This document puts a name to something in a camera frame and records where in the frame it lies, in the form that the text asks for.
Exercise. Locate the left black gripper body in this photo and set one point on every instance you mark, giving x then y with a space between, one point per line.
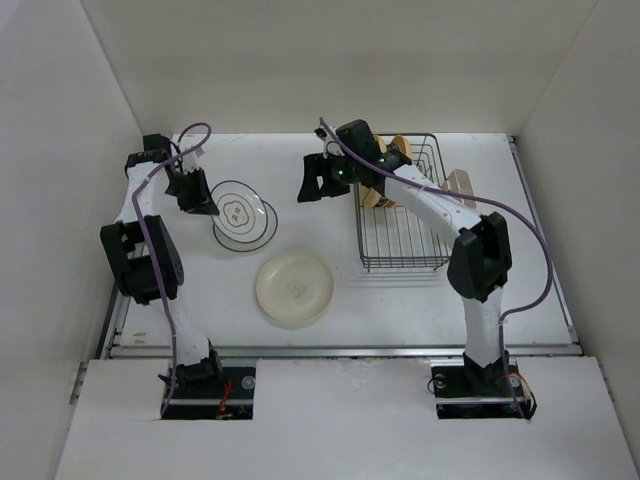
189 188

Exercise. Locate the white plate with black rings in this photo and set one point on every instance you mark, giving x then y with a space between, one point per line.
252 241

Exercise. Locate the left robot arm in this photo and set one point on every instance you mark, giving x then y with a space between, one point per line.
193 355

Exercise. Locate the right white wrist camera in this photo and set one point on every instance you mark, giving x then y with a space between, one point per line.
330 147

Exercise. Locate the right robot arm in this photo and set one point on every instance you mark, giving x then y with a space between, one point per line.
480 254

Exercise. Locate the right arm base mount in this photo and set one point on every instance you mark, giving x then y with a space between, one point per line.
458 397

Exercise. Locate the aluminium front rail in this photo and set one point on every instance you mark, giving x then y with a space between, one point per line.
307 352

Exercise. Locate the tan rimmed patterned plate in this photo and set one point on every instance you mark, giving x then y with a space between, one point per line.
402 144

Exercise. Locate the cream plate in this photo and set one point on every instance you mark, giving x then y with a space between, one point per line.
295 288

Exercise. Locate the black wire dish rack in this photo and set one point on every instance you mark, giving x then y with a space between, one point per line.
389 236

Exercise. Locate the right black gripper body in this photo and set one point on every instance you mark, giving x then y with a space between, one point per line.
338 173

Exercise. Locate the white cutlery holder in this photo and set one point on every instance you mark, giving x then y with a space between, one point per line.
458 181

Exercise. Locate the tan wooden plate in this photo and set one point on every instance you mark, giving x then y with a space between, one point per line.
370 198

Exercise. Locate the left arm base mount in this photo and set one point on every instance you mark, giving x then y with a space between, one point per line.
228 399

